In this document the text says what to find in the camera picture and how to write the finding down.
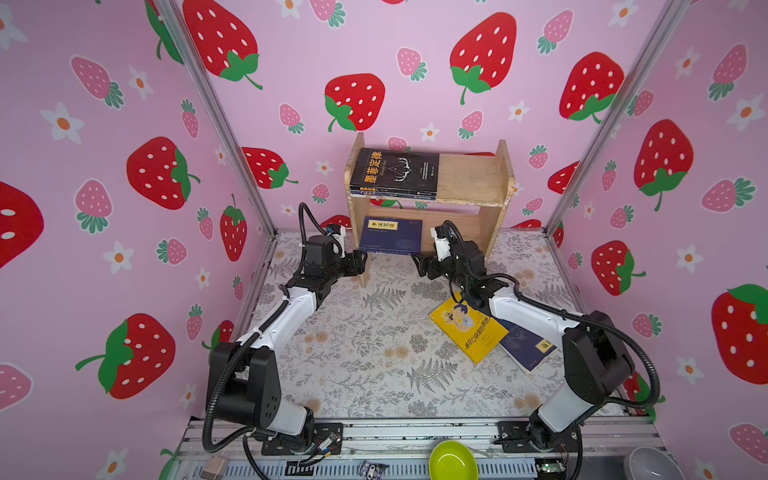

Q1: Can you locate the blue book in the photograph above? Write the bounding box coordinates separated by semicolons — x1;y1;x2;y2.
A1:
359;217;422;255
498;320;556;374

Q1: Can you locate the yellow cartoon cover book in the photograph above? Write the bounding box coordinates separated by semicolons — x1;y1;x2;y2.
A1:
430;299;508;364

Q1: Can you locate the dark portrait cover book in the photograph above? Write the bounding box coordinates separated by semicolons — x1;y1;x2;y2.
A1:
349;190;437;202

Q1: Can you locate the black book yellow title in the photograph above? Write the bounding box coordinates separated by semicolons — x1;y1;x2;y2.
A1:
349;148;440;196

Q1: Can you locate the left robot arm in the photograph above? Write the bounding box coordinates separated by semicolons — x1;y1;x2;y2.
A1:
202;202;367;454

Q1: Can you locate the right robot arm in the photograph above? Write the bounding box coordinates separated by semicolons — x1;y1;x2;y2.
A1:
413;220;661;452

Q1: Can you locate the wooden two-tier shelf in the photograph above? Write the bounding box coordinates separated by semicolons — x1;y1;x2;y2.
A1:
344;133;515;258

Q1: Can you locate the green bowl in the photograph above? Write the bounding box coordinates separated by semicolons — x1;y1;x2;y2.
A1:
428;440;479;480

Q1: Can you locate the grey bowl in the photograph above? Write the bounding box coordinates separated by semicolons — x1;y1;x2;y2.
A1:
623;446;685;480

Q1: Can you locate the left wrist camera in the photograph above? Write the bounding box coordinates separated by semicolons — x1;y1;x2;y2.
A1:
326;223;346;243

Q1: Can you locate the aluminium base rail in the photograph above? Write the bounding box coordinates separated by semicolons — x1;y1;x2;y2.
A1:
162;416;665;479

